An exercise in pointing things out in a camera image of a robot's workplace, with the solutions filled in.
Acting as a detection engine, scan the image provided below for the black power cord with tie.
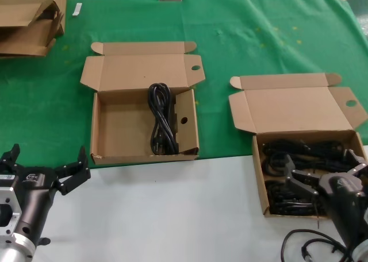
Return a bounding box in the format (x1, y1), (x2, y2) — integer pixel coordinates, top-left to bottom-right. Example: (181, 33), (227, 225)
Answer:
(261, 152), (346, 177)

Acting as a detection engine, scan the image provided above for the cardboard box holding cords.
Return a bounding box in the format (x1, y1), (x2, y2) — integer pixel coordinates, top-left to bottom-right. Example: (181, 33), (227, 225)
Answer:
(228, 72), (368, 219)

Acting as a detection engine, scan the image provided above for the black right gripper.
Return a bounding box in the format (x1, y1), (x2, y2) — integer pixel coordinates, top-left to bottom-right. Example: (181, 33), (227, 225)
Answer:
(284, 148), (368, 245)

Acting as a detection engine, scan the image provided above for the flattened brown cardboard box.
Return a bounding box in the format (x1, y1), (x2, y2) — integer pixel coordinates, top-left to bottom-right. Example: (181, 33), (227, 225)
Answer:
(0, 0), (67, 29)
(0, 13), (66, 57)

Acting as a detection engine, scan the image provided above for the thin black power cord bundle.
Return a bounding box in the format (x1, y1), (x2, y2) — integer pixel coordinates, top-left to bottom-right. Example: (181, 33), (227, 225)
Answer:
(263, 140), (350, 157)

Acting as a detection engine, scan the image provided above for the thick black power cord bundle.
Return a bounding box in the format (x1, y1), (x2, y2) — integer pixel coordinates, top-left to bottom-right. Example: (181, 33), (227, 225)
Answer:
(264, 180), (317, 216)

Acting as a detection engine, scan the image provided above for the black robot cable with connector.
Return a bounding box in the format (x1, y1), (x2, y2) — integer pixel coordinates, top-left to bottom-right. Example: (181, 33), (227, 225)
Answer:
(281, 229), (353, 262)

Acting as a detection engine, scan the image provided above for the open cardboard box torn corner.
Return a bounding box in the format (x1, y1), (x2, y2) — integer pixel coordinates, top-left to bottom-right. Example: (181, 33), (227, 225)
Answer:
(79, 41), (205, 165)

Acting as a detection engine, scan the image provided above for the green table cloth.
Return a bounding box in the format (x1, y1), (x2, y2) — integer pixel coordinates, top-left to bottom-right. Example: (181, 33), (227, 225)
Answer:
(0, 0), (368, 167)

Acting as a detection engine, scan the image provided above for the black power cord with plug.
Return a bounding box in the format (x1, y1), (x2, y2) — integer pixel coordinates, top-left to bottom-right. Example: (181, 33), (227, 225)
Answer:
(147, 83), (179, 156)

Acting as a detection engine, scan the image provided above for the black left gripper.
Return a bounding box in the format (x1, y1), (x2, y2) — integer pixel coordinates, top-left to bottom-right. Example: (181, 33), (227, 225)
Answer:
(0, 143), (91, 246)

